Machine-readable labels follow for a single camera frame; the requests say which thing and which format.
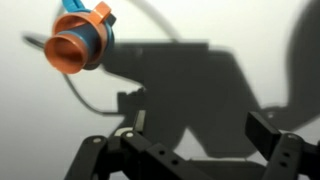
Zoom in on blue plastic mug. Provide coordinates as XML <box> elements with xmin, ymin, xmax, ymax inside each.
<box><xmin>61</xmin><ymin>0</ymin><xmax>117</xmax><ymax>71</ymax></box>

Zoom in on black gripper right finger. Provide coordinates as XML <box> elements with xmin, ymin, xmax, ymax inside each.
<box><xmin>244</xmin><ymin>111</ymin><xmax>320</xmax><ymax>180</ymax></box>

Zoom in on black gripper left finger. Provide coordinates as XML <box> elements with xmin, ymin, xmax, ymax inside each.
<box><xmin>64</xmin><ymin>109</ymin><xmax>214</xmax><ymax>180</ymax></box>

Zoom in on small blue plastic cup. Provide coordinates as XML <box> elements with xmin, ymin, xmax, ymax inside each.
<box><xmin>64</xmin><ymin>21</ymin><xmax>105</xmax><ymax>68</ymax></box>

